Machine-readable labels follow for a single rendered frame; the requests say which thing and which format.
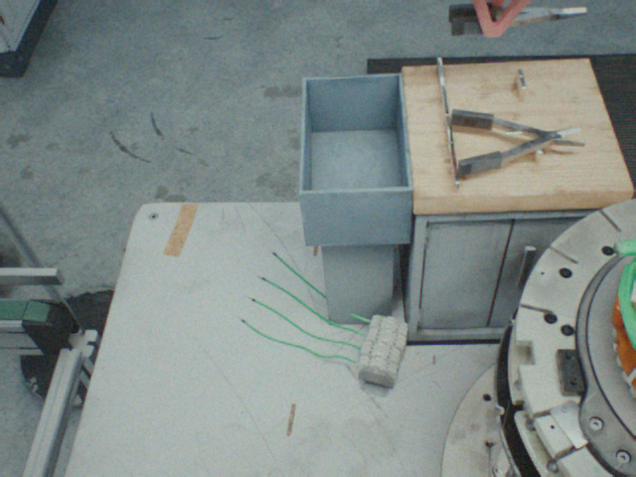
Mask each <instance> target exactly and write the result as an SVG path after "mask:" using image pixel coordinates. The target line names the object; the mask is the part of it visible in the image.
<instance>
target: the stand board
mask: <svg viewBox="0 0 636 477"><path fill-rule="evenodd" d="M518 69H523V73H524V77H525V81H526V85H527V91H526V96H525V100H524V101H519V98H518V94H517V89H516V85H515V80H516V75H517V70H518ZM443 70H444V77H445V83H446V90H447V97H448V104H449V110H450V117H451V114H452V110H453V108H456V109H463V110H470V111H478V112H485V113H492V114H494V115H495V116H494V117H496V118H500V119H504V120H508V121H512V122H516V123H520V124H523V125H527V126H531V127H535V128H538V129H542V130H546V131H553V130H559V129H566V128H574V127H580V128H581V131H578V132H574V133H570V134H566V135H563V136H562V139H563V140H570V141H577V142H584V143H585V146H584V147H577V146H557V145H548V146H546V147H543V151H544V153H543V157H542V161H541V165H540V166H535V164H534V159H533V155H532V152H531V153H528V154H526V155H523V156H521V157H518V158H516V159H513V160H511V161H508V162H506V163H503V164H502V165H501V167H500V168H496V169H492V170H488V171H484V172H480V173H475V174H469V175H465V176H460V175H459V177H460V188H459V192H458V193H454V192H453V184H452V177H451V170H450V163H449V156H448V149H447V141H446V134H445V127H444V120H443V113H442V106H441V98H440V91H439V84H438V77H437V70H436V66H425V67H403V68H402V76H403V86H404V97H405V108H406V118H407V129H408V139H409V150H410V161H411V171H412V182H413V202H412V205H413V213H414V214H445V213H476V212H507V211H536V210H567V209H597V208H607V207H610V206H613V205H616V204H619V203H622V202H625V201H629V200H631V198H632V196H633V194H634V188H633V185H632V182H631V179H630V176H629V174H628V171H627V168H626V165H625V162H624V159H623V156H622V153H621V150H620V148H619V145H618V142H617V139H616V136H615V133H614V130H613V127H612V124H611V122H610V119H609V116H608V113H607V110H606V107H605V104H604V101H603V98H602V96H601V93H600V90H599V87H598V84H597V81H596V78H595V75H594V72H593V70H592V67H591V64H590V61H589V59H579V60H557V61H535V62H513V63H491V64H469V65H447V66H443ZM452 130H453V137H454V144H455V151H456V157H457V164H459V160H461V159H465V158H469V157H473V156H478V155H482V154H486V153H490V152H494V151H501V152H504V151H506V150H509V149H512V148H514V147H517V146H519V145H522V144H524V143H527V142H529V141H531V137H527V136H523V135H520V134H506V131H504V130H501V129H497V128H492V130H485V129H478V128H471V127H464V126H457V125H452Z"/></svg>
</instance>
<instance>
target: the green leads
mask: <svg viewBox="0 0 636 477"><path fill-rule="evenodd" d="M270 251H271V252H272V254H273V255H274V256H275V257H277V258H278V259H279V260H280V261H281V262H282V263H283V264H284V265H285V266H286V267H288V268H289V269H290V270H291V271H292V272H293V273H295V274H296V275H298V276H299V277H300V278H301V279H303V280H304V281H305V282H306V283H307V284H309V285H310V286H311V287H312V288H313V289H315V290H316V291H317V292H318V293H320V294H321V295H322V296H323V297H325V298H326V299H327V296H326V295H325V294H324V293H322V292H321V291H320V290H319V289H317V288H316V287H315V286H314V285H312V284H311V283H310V282H309V281H308V280H306V279H305V278H304V277H303V276H302V275H300V274H299V273H298V272H296V271H295V270H294V269H292V268H291V267H290V266H289V265H288V264H287V263H285V262H284V261H283V260H282V259H281V258H280V257H279V256H278V255H277V254H276V253H275V252H273V251H272V250H270ZM257 277H259V278H261V279H262V280H264V281H266V282H268V283H270V284H272V285H274V286H275V287H277V288H279V289H281V290H282V291H284V292H285V293H287V294H288V295H290V296H291V297H293V298H295V299H297V300H298V301H299V302H301V303H302V304H303V305H305V306H306V307H307V308H309V309H310V310H311V311H312V312H314V313H315V314H317V315H318V316H319V317H321V318H322V319H324V320H326V321H327V322H329V323H331V324H333V325H335V326H337V327H340V328H343V329H347V330H350V331H353V332H356V333H359V334H361V335H364V336H366V335H367V334H366V333H363V332H361V331H358V330H356V329H353V328H349V327H345V326H341V325H339V324H336V323H334V322H332V321H329V319H327V318H325V317H324V316H322V315H321V314H319V313H318V312H317V311H315V310H314V309H313V308H311V307H310V306H309V305H307V304H306V303H305V302H303V301H302V300H301V299H299V298H298V297H297V296H294V295H293V294H291V293H290V292H288V291H287V290H285V289H284V288H282V287H280V286H279V285H277V284H275V283H273V282H271V281H269V280H267V279H266V278H264V277H260V276H258V275H257ZM247 298H249V299H251V301H253V302H255V303H257V304H259V305H261V306H263V307H265V308H267V309H269V310H271V311H273V312H274V313H276V314H278V315H279V316H281V317H282V318H284V319H285V320H286V321H288V322H289V323H291V324H292V325H293V326H296V327H297V328H299V329H300V330H301V331H303V332H304V333H306V334H308V335H310V336H312V337H314V338H317V339H321V340H325V341H330V342H334V343H341V344H346V345H350V346H353V347H355V348H358V349H360V350H362V347H360V346H357V345H355V344H352V343H349V342H344V341H338V340H332V339H328V338H323V337H319V336H316V335H314V334H311V333H310V332H308V331H306V330H304V329H303V328H302V327H300V326H299V325H297V324H296V323H293V322H292V321H291V320H289V319H288V318H287V317H285V316H284V315H282V314H281V313H279V312H278V311H276V310H274V309H272V308H271V307H269V306H267V305H265V304H263V303H261V302H259V301H257V300H255V299H253V298H250V297H248V296H247ZM350 315H351V316H354V317H356V318H358V319H361V320H364V321H367V322H369V323H371V320H369V319H366V318H363V317H360V316H358V315H355V314H353V313H351V314H350ZM238 318H239V317H238ZM239 319H240V321H241V322H242V323H244V324H245V325H246V326H248V327H249V328H250V329H252V330H253V331H255V332H256V333H258V334H259V335H261V336H263V337H265V338H267V339H270V340H272V341H275V342H278V343H282V344H286V345H290V346H294V347H299V348H302V349H305V350H307V351H309V352H311V353H313V354H315V355H317V356H319V357H322V358H342V359H346V360H348V361H351V362H353V363H355V364H357V361H355V360H353V359H351V358H348V357H345V356H325V355H321V354H319V353H317V352H315V351H313V350H311V349H309V348H307V347H304V346H301V345H297V344H292V343H288V342H284V341H281V340H277V339H274V338H271V337H269V336H267V335H265V334H263V333H261V332H259V331H258V330H256V329H255V328H253V327H252V326H250V325H249V324H248V323H247V322H245V321H244V320H243V319H241V318H239Z"/></svg>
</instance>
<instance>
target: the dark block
mask: <svg viewBox="0 0 636 477"><path fill-rule="evenodd" d="M556 361H557V367H558V373H559V379H560V385H561V391H562V394H563V395H564V396H569V397H581V396H582V395H583V394H584V392H585V389H584V383H583V378H582V373H581V367H580V362H579V357H578V351H577V349H557V351H556Z"/></svg>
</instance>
